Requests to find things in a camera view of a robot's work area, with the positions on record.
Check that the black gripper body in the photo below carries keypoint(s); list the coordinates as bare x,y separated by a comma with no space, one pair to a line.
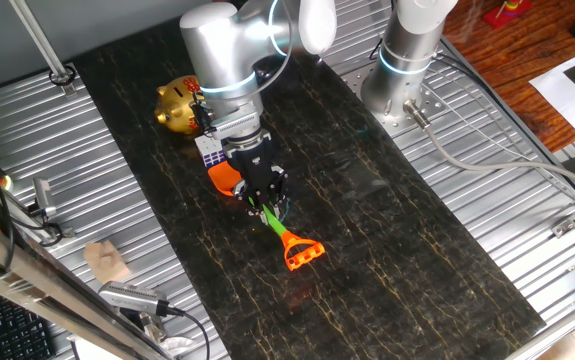
253,160

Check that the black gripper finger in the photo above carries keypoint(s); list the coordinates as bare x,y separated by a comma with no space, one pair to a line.
278,192
249,197

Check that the white faced puzzle cube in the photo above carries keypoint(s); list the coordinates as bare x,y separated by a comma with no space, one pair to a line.
210,150

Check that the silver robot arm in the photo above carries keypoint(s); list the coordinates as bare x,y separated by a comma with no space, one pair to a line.
222,50

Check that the golden piggy bank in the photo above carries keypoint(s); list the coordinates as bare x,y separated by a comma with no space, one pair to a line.
177,107

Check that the black marble pattern mat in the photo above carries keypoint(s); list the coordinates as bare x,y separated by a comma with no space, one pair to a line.
367,250

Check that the wooden interlocking block puzzle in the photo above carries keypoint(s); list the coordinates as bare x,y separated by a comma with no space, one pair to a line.
107,261

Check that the crumpled white tissue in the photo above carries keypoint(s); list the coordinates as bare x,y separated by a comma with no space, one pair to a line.
177,345

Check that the brown wooden desk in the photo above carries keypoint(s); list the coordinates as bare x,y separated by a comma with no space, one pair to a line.
497,60

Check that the black computer keyboard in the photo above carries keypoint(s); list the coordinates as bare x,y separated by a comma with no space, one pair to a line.
12,330

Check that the printed marker paper sheet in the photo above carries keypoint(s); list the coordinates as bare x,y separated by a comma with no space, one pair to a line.
567,90

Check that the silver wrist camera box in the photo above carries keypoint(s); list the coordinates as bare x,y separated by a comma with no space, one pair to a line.
234,125

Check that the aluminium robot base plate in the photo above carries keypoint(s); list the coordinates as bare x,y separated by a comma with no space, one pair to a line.
362,77

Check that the silver depth camera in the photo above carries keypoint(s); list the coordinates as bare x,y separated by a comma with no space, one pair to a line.
44,195
132,297

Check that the aluminium frame bar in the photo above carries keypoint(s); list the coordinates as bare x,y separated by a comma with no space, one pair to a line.
42,290

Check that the metal camera stand pole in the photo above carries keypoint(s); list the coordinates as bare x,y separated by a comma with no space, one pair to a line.
42,42

